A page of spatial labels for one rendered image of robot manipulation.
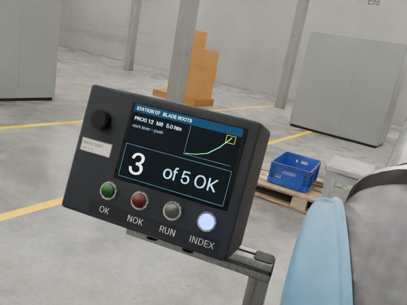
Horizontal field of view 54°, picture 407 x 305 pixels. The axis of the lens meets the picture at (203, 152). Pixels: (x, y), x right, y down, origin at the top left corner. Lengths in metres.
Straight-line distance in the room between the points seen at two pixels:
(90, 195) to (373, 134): 7.74
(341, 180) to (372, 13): 10.09
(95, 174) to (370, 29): 13.05
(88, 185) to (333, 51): 7.89
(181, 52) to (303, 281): 6.58
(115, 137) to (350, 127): 7.78
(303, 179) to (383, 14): 10.05
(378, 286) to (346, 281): 0.02
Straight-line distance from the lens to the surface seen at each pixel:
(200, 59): 8.81
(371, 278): 0.22
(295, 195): 3.84
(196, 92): 8.85
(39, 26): 6.86
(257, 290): 0.62
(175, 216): 0.54
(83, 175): 0.61
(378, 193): 0.27
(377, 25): 13.47
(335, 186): 3.87
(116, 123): 0.59
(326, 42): 8.42
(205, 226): 0.52
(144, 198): 0.56
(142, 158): 0.56
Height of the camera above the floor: 1.34
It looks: 15 degrees down
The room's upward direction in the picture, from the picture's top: 10 degrees clockwise
